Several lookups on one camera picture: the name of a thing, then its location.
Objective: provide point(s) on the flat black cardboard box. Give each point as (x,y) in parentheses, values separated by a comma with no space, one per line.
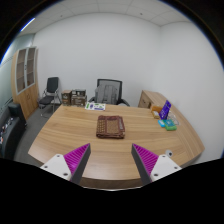
(78,92)

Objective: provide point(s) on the small black visitor chair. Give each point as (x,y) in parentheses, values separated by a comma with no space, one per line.
(51,88)

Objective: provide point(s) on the black sofa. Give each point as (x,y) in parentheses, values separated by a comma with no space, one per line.
(11,133)

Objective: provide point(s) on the purple standing card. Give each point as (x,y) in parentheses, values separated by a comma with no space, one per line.
(165,110)

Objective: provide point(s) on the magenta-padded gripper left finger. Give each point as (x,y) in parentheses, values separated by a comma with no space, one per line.
(77,159)

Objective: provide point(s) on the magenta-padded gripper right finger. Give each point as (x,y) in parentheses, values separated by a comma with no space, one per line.
(146,160)

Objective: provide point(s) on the printed white paper sheet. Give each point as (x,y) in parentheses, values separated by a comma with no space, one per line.
(95,106)

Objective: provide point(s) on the green box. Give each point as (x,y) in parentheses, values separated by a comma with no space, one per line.
(170,125)

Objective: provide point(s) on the low wooden side cabinet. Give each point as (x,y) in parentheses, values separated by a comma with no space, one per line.
(148,99)

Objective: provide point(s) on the black mesh office chair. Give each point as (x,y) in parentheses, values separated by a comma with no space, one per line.
(118,85)

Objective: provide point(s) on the wooden cabinet with glass doors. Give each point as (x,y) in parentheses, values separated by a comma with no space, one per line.
(26,100)

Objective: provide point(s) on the small blue box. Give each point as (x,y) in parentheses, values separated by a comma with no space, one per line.
(161,123)

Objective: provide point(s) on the dark brown cardboard box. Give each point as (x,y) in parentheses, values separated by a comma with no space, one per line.
(66,97)

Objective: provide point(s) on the brown patterned towel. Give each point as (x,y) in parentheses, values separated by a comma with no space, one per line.
(110,127)

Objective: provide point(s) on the large brown cardboard box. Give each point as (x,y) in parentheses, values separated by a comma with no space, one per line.
(79,101)

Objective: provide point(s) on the grey backpack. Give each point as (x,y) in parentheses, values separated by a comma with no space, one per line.
(106,94)

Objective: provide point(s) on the orange box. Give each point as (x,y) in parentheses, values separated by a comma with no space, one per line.
(155,110)

